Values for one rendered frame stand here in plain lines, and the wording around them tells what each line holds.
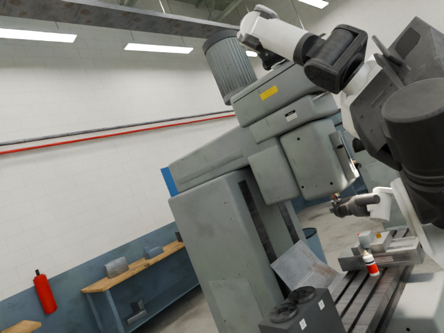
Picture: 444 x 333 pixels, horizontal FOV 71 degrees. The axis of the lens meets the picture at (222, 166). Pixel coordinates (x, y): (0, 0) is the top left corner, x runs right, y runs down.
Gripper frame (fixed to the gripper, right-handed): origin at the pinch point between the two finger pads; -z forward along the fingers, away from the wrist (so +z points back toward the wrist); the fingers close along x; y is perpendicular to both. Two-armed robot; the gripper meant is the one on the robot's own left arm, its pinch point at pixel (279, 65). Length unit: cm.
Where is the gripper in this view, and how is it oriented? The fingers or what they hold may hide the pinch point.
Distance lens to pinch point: 151.1
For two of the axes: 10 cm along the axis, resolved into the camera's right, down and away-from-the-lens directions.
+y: -0.8, -8.7, 4.8
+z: -6.0, -3.4, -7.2
